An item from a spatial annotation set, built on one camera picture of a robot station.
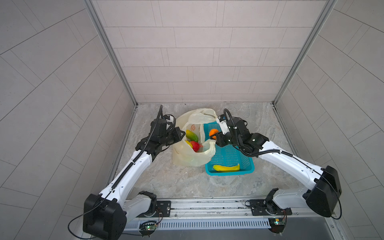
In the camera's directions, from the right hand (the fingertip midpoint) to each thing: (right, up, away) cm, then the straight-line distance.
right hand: (212, 136), depth 77 cm
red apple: (-9, -8, +11) cm, 16 cm away
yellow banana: (+7, -19, +6) cm, 21 cm away
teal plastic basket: (+10, -16, +11) cm, 22 cm away
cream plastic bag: (-9, +8, +4) cm, 13 cm away
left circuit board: (-30, -38, -12) cm, 50 cm away
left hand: (-12, +3, 0) cm, 13 cm away
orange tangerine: (0, +2, -3) cm, 4 cm away
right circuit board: (+29, -39, -9) cm, 49 cm away
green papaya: (-12, -3, +17) cm, 21 cm away
